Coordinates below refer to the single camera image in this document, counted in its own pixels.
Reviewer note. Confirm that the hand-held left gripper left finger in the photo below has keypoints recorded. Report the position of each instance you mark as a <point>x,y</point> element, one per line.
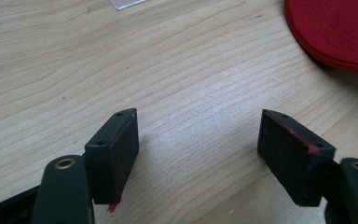
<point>112,161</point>

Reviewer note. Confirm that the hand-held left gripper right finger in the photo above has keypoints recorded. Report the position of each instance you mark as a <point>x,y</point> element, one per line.
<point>292,155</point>

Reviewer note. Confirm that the clear plastic sheet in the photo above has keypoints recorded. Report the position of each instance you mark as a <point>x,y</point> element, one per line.
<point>126,3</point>

